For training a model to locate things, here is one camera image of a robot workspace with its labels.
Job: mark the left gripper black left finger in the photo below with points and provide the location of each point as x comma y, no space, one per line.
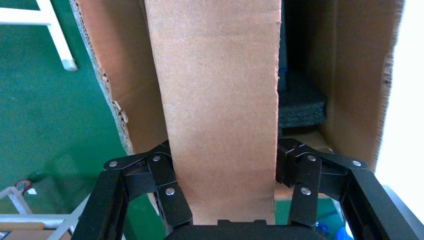
165,179

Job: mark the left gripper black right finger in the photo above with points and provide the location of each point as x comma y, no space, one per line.
308,172

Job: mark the small cardboard box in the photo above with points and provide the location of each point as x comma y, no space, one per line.
215,99

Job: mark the large open cardboard box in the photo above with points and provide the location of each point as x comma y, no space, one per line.
351,82

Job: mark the blue plastic object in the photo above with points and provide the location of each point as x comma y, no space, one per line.
326,228

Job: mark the black foam block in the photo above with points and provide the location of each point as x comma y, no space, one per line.
301,106

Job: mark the red caster wheel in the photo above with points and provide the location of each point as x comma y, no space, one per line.
23,184

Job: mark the white metal floor frame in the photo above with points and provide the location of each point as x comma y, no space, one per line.
20,220

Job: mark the white pipe frame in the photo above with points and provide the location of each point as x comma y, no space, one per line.
59,43

